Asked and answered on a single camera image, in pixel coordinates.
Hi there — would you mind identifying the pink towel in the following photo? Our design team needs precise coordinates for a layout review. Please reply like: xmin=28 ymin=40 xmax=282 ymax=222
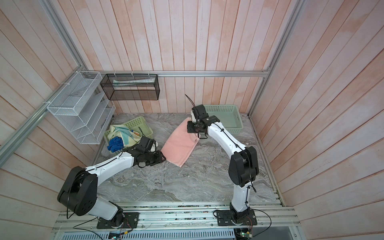
xmin=161 ymin=118 xmax=200 ymax=168

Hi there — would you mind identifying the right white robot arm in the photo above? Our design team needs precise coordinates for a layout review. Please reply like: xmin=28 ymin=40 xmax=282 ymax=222
xmin=187 ymin=119 xmax=259 ymax=214

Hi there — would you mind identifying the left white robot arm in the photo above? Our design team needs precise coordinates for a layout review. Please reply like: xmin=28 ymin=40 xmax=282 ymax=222
xmin=57 ymin=150 xmax=166 ymax=228

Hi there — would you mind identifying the pale yellow teal towel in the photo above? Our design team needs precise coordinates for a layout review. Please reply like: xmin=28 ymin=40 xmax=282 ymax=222
xmin=106 ymin=125 xmax=142 ymax=147

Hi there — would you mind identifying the blue towel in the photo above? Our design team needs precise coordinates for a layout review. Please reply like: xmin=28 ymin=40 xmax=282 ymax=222
xmin=107 ymin=137 xmax=124 ymax=153

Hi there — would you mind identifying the light green towel basket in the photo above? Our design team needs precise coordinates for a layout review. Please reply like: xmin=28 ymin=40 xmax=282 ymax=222
xmin=104 ymin=117 xmax=153 ymax=154

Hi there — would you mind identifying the mint green empty basket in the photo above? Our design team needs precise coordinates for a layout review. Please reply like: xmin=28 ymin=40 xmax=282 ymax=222
xmin=204 ymin=105 xmax=244 ymax=135

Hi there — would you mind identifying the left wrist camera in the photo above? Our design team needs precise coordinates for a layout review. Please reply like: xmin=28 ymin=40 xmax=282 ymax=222
xmin=136 ymin=137 xmax=158 ymax=153

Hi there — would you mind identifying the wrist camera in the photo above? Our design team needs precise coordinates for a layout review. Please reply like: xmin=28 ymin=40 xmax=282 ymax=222
xmin=192 ymin=105 xmax=209 ymax=121
xmin=136 ymin=137 xmax=158 ymax=153

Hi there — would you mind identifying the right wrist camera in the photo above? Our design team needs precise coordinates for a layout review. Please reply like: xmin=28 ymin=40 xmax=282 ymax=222
xmin=192 ymin=105 xmax=209 ymax=121

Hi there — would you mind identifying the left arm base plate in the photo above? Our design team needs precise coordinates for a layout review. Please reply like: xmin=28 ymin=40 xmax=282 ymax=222
xmin=97 ymin=212 xmax=140 ymax=229

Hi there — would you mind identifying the black wire mesh basket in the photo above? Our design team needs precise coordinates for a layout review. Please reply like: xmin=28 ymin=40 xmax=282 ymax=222
xmin=101 ymin=73 xmax=160 ymax=101

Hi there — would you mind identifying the white wire mesh shelf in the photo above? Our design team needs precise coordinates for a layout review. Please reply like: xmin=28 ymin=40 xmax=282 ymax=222
xmin=48 ymin=71 xmax=116 ymax=145

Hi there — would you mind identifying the aluminium front rail frame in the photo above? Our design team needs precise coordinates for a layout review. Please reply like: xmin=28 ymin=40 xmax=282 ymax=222
xmin=51 ymin=199 xmax=306 ymax=240

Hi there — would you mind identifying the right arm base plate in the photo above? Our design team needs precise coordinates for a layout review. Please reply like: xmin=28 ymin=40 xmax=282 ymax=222
xmin=213 ymin=209 xmax=258 ymax=227

